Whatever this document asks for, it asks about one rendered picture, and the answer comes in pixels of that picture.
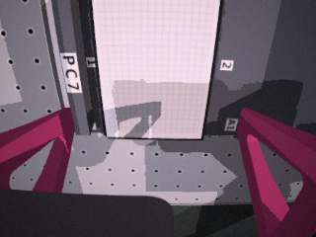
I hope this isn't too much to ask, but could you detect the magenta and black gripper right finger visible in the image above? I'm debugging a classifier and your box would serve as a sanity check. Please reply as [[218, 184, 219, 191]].
[[237, 108, 316, 237]]

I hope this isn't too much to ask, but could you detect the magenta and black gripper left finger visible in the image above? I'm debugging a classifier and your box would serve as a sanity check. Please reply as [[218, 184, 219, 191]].
[[0, 108, 75, 193]]

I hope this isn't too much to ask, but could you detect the light grey perforated base plate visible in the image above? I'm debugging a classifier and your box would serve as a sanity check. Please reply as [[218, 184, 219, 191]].
[[0, 0, 303, 205]]

